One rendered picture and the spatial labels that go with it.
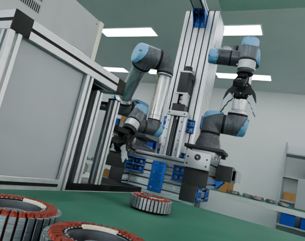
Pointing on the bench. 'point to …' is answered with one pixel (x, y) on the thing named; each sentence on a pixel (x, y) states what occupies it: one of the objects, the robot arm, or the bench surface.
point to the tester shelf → (57, 49)
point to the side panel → (34, 115)
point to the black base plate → (105, 183)
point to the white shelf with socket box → (263, 5)
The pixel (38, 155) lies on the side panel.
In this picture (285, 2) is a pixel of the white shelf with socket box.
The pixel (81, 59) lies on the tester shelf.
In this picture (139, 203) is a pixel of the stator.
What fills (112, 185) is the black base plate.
